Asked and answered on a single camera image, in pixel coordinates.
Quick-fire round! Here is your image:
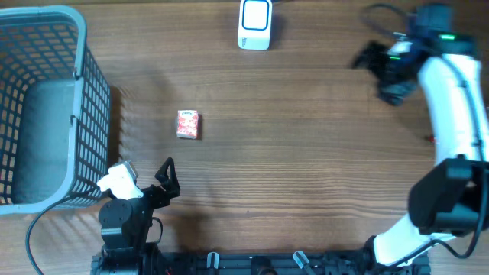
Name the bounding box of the white barcode scanner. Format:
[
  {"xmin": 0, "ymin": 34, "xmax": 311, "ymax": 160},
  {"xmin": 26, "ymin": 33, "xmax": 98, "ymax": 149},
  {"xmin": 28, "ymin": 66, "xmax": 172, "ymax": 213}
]
[{"xmin": 238, "ymin": 0, "xmax": 273, "ymax": 51}]

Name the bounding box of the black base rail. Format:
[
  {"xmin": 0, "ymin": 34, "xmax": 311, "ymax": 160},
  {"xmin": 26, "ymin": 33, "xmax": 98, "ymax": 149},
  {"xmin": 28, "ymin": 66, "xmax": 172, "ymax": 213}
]
[{"xmin": 90, "ymin": 250, "xmax": 432, "ymax": 275}]

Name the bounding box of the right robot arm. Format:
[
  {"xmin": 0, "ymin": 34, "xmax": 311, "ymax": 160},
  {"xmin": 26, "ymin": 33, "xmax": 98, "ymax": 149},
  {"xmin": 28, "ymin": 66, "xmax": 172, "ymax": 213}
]
[{"xmin": 352, "ymin": 3, "xmax": 488, "ymax": 273}]

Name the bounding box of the small red white carton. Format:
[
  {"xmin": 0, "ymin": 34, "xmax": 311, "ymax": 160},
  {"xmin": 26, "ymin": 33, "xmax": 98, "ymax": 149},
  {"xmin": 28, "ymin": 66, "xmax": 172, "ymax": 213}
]
[{"xmin": 176, "ymin": 110, "xmax": 199, "ymax": 139}]

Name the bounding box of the grey plastic shopping basket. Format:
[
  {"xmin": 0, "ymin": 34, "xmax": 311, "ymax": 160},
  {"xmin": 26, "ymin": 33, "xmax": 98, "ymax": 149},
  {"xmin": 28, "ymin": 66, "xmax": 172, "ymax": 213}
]
[{"xmin": 1, "ymin": 5, "xmax": 111, "ymax": 215}]

